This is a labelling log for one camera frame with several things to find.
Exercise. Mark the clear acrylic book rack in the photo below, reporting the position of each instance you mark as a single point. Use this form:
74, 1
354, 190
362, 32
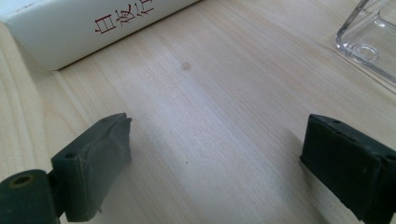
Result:
364, 53

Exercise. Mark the white box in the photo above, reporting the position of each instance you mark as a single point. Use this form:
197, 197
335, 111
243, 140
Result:
62, 31

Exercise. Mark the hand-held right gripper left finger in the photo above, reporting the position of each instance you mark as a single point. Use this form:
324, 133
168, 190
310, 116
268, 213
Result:
90, 168

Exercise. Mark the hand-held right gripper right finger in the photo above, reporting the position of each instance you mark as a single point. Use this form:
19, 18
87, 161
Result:
345, 158

